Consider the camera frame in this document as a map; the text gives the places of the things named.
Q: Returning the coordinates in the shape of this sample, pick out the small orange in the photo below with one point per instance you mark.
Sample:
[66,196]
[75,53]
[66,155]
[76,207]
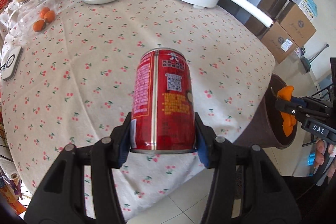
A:
[50,16]
[38,25]
[43,11]

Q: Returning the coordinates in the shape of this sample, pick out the glass jar with wooden lid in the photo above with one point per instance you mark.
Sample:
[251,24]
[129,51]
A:
[26,16]

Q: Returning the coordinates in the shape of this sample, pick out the person's right hand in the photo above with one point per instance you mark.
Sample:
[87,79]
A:
[320,154]

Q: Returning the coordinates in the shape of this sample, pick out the paper towel roll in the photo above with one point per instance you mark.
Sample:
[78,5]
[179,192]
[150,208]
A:
[9,163]

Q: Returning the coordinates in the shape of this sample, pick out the white square scale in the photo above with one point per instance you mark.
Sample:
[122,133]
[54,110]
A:
[11,64]

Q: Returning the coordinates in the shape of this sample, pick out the red drink can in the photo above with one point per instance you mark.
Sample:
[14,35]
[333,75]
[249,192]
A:
[162,98]

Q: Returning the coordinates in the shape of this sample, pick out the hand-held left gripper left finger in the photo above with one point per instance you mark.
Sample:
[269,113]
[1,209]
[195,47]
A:
[123,155]

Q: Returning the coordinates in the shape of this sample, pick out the brown trash bin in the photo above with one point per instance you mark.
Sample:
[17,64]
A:
[262,121]

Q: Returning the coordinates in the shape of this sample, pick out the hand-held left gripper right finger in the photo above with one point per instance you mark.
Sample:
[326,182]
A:
[202,155]

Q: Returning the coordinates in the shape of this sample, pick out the blue and white box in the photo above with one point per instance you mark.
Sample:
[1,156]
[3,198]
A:
[307,5]

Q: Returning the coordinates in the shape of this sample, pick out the cherry print tablecloth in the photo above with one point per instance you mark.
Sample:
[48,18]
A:
[78,82]

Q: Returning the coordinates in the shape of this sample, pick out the orange peel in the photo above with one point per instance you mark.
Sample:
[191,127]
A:
[287,127]

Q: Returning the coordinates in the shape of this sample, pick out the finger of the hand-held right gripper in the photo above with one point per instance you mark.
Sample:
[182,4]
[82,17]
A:
[315,104]
[288,108]

